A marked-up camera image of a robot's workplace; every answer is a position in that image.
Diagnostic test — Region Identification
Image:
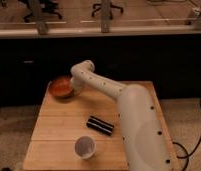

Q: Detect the orange ceramic bowl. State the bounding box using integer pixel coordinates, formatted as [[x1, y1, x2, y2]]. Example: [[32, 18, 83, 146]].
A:
[[48, 76, 74, 98]]

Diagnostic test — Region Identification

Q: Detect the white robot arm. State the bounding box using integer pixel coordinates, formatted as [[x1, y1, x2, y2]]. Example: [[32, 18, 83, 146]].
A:
[[71, 60, 172, 171]]

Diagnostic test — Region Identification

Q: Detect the black striped rectangular box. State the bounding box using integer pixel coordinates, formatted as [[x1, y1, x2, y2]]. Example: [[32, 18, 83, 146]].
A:
[[86, 116, 114, 136]]

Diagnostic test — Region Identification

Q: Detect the white paper cup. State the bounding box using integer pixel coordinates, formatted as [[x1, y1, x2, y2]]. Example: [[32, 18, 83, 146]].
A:
[[74, 136, 96, 159]]

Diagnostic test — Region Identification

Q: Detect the right office chair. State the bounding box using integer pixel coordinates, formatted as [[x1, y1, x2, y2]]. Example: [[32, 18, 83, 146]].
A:
[[91, 0, 124, 17]]

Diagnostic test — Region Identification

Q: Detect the office chair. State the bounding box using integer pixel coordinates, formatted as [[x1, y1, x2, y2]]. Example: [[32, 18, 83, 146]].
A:
[[18, 0, 63, 23], [91, 0, 124, 17]]

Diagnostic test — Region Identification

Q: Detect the left office chair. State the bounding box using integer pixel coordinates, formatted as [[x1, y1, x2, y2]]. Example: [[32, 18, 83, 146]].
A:
[[18, 0, 63, 23]]

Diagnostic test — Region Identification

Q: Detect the black cable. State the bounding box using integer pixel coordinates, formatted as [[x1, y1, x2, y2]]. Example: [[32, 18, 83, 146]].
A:
[[172, 97, 201, 171]]

